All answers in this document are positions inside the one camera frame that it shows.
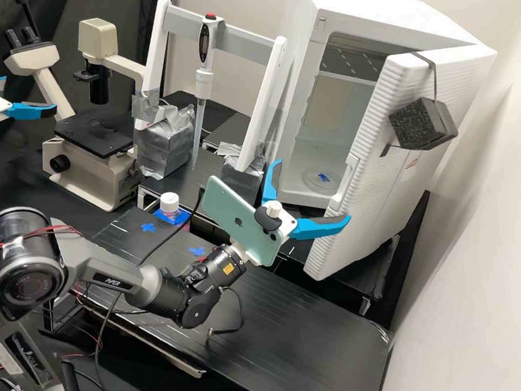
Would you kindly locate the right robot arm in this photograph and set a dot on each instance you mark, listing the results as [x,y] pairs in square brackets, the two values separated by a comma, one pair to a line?
[106,270]

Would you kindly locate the white incubator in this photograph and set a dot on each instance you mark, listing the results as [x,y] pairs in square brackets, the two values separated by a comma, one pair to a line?
[386,13]

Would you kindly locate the blue bottle holder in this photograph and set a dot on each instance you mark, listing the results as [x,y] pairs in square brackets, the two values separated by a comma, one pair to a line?
[175,218]

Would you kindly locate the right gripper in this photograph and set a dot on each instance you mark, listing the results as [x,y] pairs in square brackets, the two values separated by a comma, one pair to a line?
[244,252]

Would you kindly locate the black tray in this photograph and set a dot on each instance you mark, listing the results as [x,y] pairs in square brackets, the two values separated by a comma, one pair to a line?
[231,127]

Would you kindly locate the petri dish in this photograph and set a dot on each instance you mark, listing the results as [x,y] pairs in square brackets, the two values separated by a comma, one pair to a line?
[317,177]

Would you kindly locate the incubator door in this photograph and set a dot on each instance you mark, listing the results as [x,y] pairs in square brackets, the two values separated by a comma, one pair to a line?
[373,171]

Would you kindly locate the right wrist camera phone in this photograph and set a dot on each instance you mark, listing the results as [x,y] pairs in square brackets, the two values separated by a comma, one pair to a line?
[234,212]

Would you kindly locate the pipette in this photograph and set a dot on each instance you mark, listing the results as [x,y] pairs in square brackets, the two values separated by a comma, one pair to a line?
[205,78]

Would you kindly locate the small bottle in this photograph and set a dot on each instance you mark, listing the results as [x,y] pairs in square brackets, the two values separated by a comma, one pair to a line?
[169,203]

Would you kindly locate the cream microscope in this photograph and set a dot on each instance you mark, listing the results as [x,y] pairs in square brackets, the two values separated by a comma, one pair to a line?
[87,166]

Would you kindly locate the white pipette stand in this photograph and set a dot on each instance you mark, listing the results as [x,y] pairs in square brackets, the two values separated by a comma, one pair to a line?
[261,108]

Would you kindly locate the black platform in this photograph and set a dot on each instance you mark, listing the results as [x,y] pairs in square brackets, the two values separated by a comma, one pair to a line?
[195,183]
[293,340]
[131,235]

